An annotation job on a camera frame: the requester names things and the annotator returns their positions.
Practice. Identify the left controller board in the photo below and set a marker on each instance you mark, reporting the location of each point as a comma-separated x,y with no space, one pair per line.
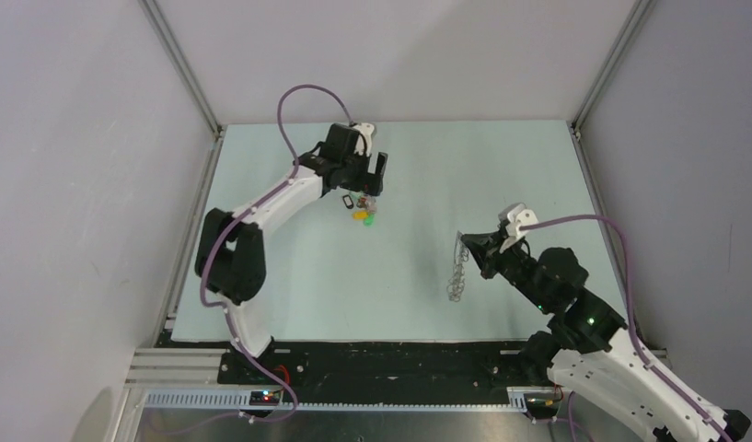
265,398

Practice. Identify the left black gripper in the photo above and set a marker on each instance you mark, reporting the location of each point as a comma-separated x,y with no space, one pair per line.
365,182

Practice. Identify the left aluminium corner post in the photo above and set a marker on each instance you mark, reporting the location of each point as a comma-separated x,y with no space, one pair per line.
170,44

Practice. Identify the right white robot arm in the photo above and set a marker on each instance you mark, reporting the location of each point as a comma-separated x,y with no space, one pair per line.
588,350

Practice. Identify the aluminium corner post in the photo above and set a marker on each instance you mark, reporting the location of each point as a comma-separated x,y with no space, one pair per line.
626,36
170,44

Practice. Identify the metal keyring band with rings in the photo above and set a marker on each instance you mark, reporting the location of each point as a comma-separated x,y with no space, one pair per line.
457,282

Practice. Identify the white slotted cable duct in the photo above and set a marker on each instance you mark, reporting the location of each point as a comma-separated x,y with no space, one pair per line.
246,400

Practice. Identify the right controller board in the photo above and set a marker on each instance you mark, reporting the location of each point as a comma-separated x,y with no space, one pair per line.
536,402

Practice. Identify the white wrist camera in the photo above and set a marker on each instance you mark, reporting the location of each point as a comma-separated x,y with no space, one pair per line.
364,143
514,221

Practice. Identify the black key tag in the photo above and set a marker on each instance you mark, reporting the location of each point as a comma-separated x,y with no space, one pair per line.
348,201

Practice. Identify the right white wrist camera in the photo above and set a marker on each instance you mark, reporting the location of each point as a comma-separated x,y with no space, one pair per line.
514,221

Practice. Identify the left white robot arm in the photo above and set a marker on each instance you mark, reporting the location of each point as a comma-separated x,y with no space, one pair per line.
231,255

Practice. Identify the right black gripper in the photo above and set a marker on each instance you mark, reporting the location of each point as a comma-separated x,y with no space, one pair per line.
484,246

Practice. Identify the controller board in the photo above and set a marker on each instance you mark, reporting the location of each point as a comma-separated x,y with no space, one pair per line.
536,402
265,398

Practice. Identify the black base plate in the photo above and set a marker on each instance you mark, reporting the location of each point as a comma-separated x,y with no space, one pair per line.
401,373

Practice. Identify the right aluminium corner post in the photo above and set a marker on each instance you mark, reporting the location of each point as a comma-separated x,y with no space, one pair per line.
626,36

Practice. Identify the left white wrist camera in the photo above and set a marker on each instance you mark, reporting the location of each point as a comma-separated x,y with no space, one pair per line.
364,143

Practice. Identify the silver keys pile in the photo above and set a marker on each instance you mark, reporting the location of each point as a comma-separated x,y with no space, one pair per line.
367,203

